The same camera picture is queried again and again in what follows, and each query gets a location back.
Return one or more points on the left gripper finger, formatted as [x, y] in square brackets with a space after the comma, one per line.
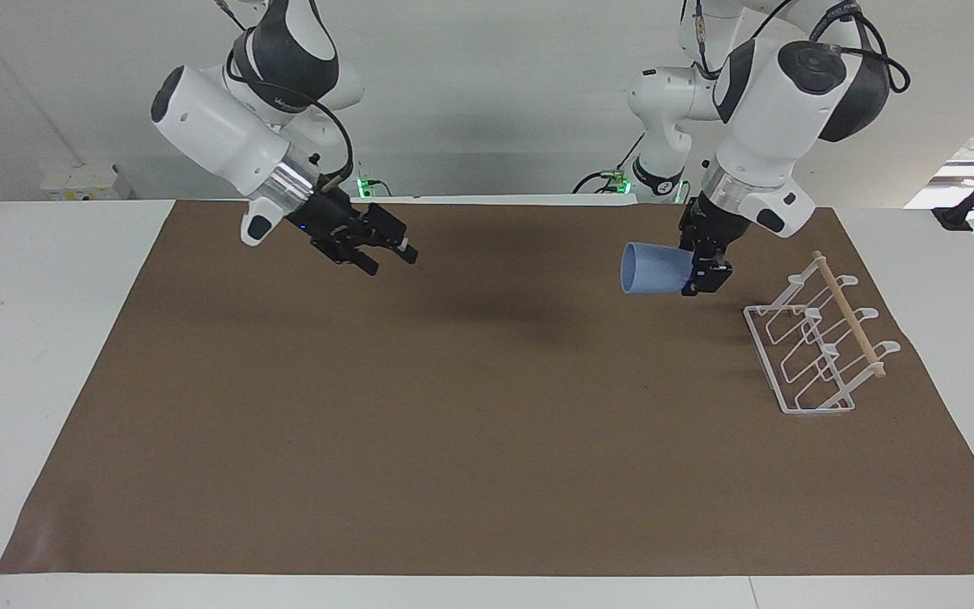
[719, 272]
[695, 264]

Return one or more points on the white box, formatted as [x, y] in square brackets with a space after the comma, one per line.
[85, 182]

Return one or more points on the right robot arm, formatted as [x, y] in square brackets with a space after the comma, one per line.
[216, 135]

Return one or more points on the blue cup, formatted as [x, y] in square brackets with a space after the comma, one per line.
[656, 269]

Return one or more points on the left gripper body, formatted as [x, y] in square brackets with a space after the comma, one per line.
[711, 224]

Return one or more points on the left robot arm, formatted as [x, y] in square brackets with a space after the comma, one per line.
[770, 110]

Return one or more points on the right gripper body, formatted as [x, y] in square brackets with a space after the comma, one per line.
[326, 218]

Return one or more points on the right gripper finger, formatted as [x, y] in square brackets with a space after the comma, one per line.
[385, 227]
[352, 254]

